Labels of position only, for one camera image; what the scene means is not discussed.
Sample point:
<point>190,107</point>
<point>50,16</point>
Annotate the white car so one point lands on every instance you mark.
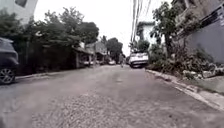
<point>138,58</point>

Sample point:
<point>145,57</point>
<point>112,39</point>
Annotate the low roofed shelter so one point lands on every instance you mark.
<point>83,55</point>

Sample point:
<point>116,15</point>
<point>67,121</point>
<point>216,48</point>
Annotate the grey asphalt road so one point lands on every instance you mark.
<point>110,96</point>

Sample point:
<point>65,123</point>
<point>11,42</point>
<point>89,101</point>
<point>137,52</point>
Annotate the white building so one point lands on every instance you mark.
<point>145,31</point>

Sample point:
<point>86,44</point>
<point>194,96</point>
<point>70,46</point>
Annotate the tree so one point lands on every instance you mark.
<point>165,23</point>

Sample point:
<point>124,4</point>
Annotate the row of trees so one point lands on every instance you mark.
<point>50,36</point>

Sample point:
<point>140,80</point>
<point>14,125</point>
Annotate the bushes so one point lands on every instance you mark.
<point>186,63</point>

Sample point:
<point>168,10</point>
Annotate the pale concrete kerb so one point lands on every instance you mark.
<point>186,87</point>

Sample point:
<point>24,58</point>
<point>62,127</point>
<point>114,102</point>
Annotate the grey building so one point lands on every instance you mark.
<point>196,11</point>

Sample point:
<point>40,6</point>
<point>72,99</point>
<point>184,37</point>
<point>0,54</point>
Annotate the pale building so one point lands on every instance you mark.
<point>23,8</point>

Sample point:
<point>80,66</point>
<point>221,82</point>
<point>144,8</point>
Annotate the dark grey car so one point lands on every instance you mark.
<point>6,60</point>

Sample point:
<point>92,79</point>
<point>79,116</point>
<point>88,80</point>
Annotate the grey wall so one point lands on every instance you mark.
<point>208,41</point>

